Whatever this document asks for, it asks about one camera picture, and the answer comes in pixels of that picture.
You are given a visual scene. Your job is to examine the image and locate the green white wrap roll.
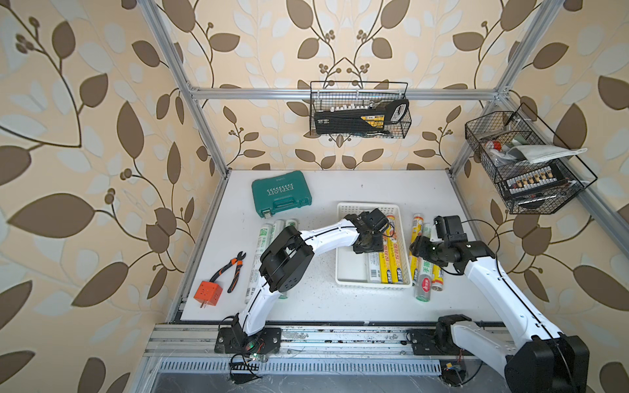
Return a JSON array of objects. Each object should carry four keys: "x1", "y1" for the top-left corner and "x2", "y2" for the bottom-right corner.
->
[{"x1": 367, "y1": 252, "x2": 382, "y2": 283}]

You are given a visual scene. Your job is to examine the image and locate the white plastic basket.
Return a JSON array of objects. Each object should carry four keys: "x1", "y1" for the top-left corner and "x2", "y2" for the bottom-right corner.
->
[{"x1": 335, "y1": 202, "x2": 412, "y2": 290}]

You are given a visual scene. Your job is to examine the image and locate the yellow plastic wrap roll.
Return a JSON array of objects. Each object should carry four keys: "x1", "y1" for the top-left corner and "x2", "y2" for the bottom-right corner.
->
[{"x1": 378, "y1": 252, "x2": 393, "y2": 284}]

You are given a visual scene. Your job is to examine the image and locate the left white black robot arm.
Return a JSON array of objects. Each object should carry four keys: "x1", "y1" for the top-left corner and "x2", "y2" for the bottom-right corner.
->
[{"x1": 231, "y1": 209, "x2": 391, "y2": 341}]

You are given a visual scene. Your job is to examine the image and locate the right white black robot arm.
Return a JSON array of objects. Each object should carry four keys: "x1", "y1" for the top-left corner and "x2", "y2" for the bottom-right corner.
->
[{"x1": 410, "y1": 215, "x2": 590, "y2": 392}]

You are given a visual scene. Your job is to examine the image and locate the green wrap roll right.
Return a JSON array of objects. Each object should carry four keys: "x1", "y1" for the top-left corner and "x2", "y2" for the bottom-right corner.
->
[{"x1": 414, "y1": 225, "x2": 432, "y2": 302}]

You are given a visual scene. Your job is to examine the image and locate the green label wrap roll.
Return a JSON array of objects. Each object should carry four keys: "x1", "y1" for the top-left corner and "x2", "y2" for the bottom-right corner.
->
[{"x1": 279, "y1": 219, "x2": 298, "y2": 300}]

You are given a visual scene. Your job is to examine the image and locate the clear wrap roll thin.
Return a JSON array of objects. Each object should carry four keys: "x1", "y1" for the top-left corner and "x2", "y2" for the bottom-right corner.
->
[{"x1": 270, "y1": 219, "x2": 286, "y2": 244}]

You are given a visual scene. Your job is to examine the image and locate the clear plastic wrap roll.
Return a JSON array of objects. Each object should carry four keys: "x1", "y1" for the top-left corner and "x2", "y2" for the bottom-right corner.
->
[{"x1": 245, "y1": 224, "x2": 273, "y2": 304}]

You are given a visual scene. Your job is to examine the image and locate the green plastic tool case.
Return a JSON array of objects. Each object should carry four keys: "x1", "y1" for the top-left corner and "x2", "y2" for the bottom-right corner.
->
[{"x1": 252, "y1": 170, "x2": 312, "y2": 218}]

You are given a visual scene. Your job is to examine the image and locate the black yellow hand saw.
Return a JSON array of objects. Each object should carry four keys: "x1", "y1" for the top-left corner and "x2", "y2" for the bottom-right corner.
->
[{"x1": 311, "y1": 98, "x2": 411, "y2": 138}]

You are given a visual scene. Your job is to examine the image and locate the black bit set holder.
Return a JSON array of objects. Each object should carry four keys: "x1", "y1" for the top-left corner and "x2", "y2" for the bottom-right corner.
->
[{"x1": 498, "y1": 165, "x2": 569, "y2": 198}]

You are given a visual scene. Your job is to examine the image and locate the white paper sheet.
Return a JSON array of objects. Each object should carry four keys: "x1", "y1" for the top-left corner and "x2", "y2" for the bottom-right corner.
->
[{"x1": 506, "y1": 145, "x2": 587, "y2": 164}]

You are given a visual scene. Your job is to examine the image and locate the red black pliers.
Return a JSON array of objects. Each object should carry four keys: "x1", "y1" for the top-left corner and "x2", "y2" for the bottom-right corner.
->
[{"x1": 210, "y1": 251, "x2": 247, "y2": 294}]

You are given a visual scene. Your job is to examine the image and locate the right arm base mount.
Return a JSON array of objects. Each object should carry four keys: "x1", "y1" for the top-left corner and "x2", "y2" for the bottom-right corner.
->
[{"x1": 406, "y1": 328, "x2": 461, "y2": 356}]

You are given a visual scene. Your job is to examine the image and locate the right black wire basket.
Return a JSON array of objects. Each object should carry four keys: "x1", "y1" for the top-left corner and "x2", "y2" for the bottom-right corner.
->
[{"x1": 465, "y1": 103, "x2": 598, "y2": 215}]

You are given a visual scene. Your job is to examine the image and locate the black wire basket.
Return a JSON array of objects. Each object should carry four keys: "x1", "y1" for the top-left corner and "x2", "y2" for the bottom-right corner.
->
[
  {"x1": 309, "y1": 80, "x2": 412, "y2": 139},
  {"x1": 465, "y1": 103, "x2": 598, "y2": 215}
]

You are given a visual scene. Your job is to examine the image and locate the back black wire basket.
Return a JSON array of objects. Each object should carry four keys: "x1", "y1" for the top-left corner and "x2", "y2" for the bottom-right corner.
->
[{"x1": 309, "y1": 80, "x2": 412, "y2": 139}]

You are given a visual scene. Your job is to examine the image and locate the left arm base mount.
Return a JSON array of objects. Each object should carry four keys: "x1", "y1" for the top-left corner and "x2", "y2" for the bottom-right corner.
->
[{"x1": 214, "y1": 327, "x2": 282, "y2": 355}]

